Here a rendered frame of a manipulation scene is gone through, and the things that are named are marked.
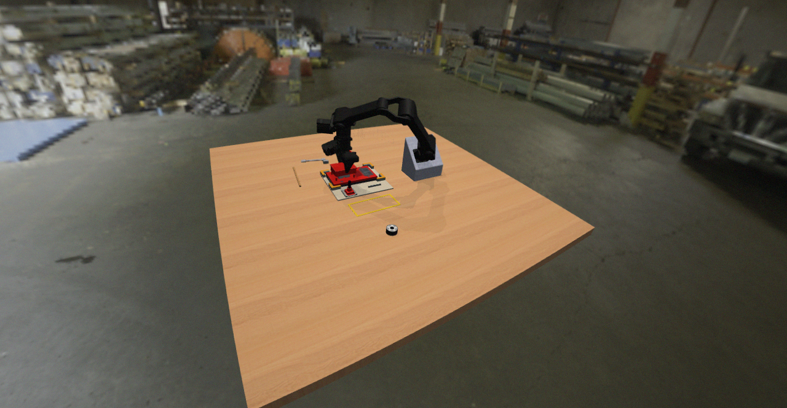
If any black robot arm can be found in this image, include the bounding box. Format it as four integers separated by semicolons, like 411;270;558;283
317;96;436;163

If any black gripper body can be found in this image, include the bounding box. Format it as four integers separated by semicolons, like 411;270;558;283
335;135;359;164

